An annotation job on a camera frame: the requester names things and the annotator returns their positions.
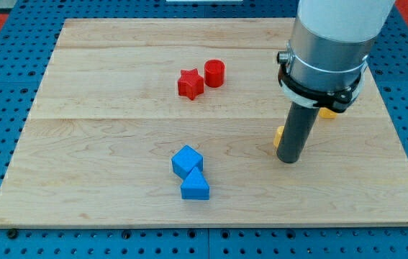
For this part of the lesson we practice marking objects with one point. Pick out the red cylinder block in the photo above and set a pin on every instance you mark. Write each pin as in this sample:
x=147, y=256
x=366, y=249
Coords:
x=214, y=73

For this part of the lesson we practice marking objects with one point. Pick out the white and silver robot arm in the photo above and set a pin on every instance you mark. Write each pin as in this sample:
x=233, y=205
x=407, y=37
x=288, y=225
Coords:
x=326, y=57

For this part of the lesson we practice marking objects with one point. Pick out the blue cube block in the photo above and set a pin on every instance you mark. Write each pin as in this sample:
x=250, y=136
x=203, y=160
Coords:
x=185, y=160

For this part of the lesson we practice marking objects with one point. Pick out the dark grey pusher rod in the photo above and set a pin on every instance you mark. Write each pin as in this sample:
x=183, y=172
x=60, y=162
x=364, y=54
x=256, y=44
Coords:
x=299, y=123

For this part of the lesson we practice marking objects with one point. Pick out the yellow heart block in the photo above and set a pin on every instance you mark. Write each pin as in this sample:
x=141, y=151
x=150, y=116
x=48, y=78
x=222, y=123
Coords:
x=278, y=136

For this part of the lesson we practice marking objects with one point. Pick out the red star block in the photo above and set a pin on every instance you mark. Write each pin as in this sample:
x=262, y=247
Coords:
x=190, y=84

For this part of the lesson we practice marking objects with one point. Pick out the yellow circle block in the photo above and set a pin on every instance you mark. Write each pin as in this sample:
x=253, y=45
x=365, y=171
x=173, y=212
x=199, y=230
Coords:
x=326, y=113

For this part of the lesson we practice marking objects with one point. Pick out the light wooden board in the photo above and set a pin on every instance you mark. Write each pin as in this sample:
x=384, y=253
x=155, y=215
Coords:
x=96, y=149

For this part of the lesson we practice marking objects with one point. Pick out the blue triangle block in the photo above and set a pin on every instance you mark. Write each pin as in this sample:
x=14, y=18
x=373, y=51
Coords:
x=195, y=186

